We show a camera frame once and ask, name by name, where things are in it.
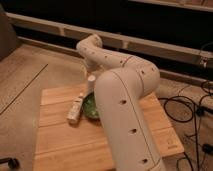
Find green ceramic bowl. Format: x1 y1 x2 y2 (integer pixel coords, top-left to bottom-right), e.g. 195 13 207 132
82 93 99 120

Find black floor cables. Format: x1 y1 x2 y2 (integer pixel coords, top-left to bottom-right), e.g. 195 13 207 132
157 79 213 171

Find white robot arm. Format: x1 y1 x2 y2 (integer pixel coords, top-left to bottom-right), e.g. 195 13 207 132
76 35 166 171

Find grey cabinet corner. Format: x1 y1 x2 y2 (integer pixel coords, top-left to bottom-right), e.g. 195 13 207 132
0 4 20 61

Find white plastic bottle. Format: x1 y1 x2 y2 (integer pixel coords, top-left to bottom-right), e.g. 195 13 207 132
67 93 84 124

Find black chair wheel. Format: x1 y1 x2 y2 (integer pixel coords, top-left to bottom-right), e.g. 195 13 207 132
0 158 19 169

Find wooden board table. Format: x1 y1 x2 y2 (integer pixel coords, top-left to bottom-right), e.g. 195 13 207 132
33 84 184 171

